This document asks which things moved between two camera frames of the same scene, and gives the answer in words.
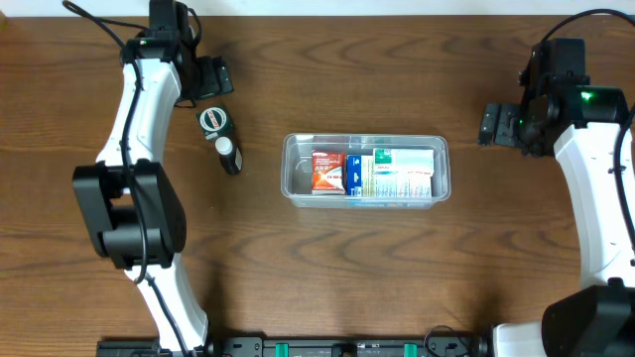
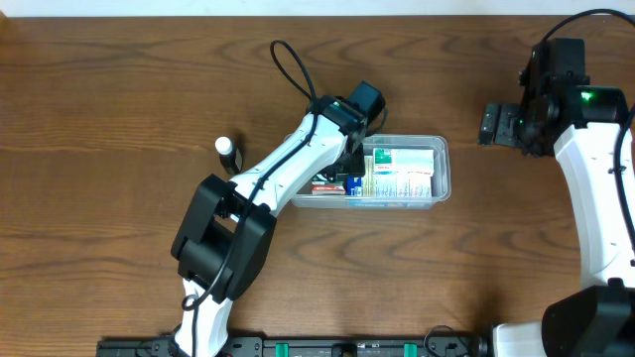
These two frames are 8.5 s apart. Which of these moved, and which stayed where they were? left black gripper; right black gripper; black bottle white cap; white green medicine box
Moved: left black gripper
Stayed: white green medicine box; black bottle white cap; right black gripper
